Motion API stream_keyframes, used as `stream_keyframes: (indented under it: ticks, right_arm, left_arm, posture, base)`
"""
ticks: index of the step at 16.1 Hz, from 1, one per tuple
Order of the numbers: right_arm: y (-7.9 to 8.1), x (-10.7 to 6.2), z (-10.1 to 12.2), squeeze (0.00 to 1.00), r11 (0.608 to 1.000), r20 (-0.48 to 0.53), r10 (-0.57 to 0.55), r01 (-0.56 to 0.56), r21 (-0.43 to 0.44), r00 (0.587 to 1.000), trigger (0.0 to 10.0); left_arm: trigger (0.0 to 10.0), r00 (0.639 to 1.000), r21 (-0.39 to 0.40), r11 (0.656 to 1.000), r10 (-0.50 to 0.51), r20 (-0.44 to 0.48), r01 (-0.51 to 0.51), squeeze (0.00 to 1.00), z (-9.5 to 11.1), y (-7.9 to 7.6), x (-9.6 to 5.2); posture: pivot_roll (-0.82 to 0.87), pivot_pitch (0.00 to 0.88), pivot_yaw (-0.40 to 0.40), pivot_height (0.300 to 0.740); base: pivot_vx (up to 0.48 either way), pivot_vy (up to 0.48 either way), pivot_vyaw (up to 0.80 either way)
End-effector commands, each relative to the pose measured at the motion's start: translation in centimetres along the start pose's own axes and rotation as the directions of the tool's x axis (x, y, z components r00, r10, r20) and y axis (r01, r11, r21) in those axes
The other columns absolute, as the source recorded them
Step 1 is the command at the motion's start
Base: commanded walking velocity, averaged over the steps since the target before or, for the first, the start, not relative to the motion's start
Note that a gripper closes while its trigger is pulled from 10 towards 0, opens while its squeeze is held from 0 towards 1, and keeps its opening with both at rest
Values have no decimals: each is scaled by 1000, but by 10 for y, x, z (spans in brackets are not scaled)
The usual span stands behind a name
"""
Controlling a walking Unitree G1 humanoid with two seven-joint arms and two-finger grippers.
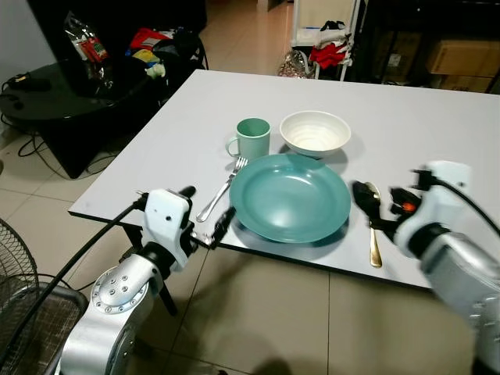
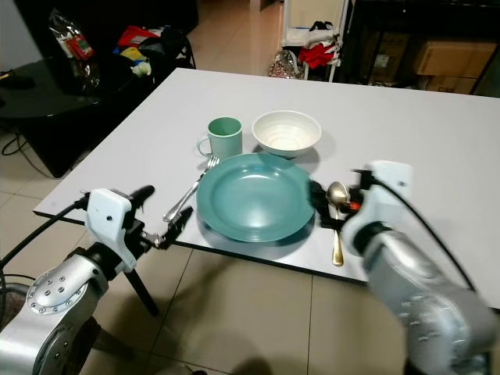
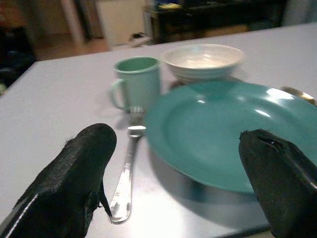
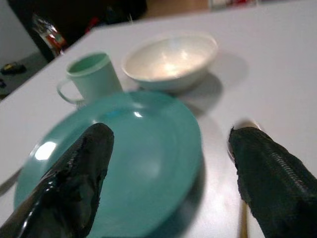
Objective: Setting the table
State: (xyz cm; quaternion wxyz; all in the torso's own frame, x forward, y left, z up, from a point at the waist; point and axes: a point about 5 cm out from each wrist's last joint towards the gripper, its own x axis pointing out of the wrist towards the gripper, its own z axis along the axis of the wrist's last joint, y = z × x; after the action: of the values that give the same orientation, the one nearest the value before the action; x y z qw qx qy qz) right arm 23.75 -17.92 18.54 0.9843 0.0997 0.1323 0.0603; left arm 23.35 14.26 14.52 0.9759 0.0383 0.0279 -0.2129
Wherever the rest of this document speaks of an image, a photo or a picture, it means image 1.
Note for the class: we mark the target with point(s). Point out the clear plastic snack bag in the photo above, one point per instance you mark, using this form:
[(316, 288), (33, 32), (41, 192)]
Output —
[(90, 47)]

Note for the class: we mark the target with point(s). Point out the teal dinner plate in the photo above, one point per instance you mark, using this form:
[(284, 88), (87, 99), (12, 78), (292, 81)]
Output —
[(289, 199)]

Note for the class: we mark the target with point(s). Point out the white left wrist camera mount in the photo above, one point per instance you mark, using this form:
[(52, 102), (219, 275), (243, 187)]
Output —
[(166, 215)]

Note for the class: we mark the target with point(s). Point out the light green mug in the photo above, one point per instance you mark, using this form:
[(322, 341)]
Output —
[(254, 141)]

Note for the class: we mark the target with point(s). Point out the plain cardboard box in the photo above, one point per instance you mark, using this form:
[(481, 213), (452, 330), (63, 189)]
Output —
[(465, 56)]

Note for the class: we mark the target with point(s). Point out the black glass side table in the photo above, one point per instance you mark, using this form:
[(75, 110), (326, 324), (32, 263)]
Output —
[(62, 101)]

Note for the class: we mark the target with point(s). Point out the white ribbed bowl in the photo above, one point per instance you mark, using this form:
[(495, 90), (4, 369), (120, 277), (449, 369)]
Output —
[(315, 133)]

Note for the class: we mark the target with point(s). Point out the small black cloth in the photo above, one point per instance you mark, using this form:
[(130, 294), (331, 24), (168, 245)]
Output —
[(333, 26)]

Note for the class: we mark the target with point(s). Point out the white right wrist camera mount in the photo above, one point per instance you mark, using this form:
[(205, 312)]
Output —
[(449, 195)]

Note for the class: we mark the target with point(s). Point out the black shelf unit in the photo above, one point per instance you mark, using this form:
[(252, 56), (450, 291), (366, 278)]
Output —
[(391, 47)]

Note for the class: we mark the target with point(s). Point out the white crumpled cloth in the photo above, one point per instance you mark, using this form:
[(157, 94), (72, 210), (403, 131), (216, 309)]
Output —
[(156, 69)]

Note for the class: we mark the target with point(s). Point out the printed cardboard box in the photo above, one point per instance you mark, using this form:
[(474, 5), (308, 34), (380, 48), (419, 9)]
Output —
[(469, 83)]

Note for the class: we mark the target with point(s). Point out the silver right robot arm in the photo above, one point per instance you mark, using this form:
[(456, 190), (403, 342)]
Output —
[(461, 281)]

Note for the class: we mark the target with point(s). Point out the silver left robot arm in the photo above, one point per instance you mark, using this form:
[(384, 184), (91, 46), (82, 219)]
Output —
[(101, 312)]

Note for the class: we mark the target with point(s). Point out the black bag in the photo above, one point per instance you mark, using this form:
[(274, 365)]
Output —
[(186, 47)]

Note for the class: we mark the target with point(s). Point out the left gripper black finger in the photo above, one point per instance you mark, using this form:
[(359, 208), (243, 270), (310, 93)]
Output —
[(224, 222), (187, 191)]

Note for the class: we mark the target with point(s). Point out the red cloth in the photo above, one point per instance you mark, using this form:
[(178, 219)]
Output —
[(328, 55)]

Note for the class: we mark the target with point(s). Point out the silver fork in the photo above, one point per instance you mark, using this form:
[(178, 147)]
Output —
[(239, 166)]

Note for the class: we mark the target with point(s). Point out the gold spoon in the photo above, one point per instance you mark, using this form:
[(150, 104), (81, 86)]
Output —
[(376, 251)]

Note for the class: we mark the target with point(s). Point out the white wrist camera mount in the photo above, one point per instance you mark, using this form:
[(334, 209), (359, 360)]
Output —
[(449, 195), (166, 215)]

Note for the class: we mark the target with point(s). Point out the white metal rack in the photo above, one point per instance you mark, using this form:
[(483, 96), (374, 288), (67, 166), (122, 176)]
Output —
[(328, 12)]

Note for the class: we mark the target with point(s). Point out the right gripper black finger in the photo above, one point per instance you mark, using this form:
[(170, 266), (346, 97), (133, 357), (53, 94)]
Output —
[(383, 219), (362, 197)]

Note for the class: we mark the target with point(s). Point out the red packet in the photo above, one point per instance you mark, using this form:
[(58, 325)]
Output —
[(144, 39)]

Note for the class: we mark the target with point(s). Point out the shiny patterned bag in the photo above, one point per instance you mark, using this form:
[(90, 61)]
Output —
[(295, 64)]

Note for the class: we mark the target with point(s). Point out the black table leg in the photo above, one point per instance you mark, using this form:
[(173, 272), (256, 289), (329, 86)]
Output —
[(166, 289)]

